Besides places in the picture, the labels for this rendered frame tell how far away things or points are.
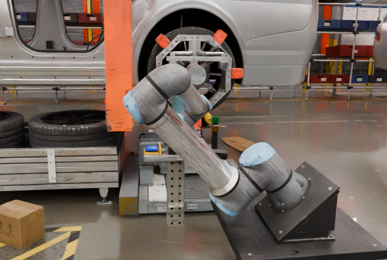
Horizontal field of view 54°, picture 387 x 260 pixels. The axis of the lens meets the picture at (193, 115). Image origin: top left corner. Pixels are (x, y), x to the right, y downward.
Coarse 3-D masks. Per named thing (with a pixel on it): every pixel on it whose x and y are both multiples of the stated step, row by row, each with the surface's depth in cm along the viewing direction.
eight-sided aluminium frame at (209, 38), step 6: (180, 36) 267; (186, 36) 268; (192, 36) 269; (198, 36) 269; (204, 36) 270; (210, 36) 270; (174, 42) 268; (210, 42) 271; (216, 42) 271; (168, 48) 268; (222, 48) 273; (156, 60) 269; (156, 66) 270; (228, 66) 276; (228, 72) 277; (228, 78) 278; (228, 84) 278; (228, 90) 279; (216, 96) 279; (222, 96) 280; (210, 102) 280; (216, 102) 280
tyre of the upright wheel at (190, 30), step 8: (176, 32) 275; (184, 32) 275; (192, 32) 276; (200, 32) 277; (208, 32) 278; (160, 48) 275; (224, 48) 281; (152, 56) 276; (232, 56) 284; (152, 64) 277; (232, 64) 285; (232, 80) 287; (232, 88) 289; (224, 96) 289; (216, 104) 289
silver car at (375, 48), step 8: (384, 16) 464; (384, 24) 441; (376, 32) 455; (384, 32) 430; (376, 40) 450; (384, 40) 428; (376, 48) 448; (384, 48) 427; (376, 56) 452; (384, 56) 430; (376, 64) 461; (384, 64) 436
